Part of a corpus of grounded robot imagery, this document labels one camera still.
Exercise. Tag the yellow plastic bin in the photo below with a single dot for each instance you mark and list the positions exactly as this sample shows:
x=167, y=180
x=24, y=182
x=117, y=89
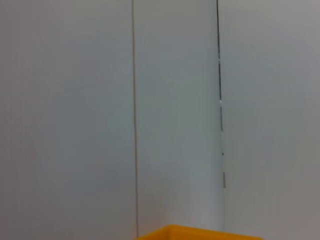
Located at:
x=200, y=233

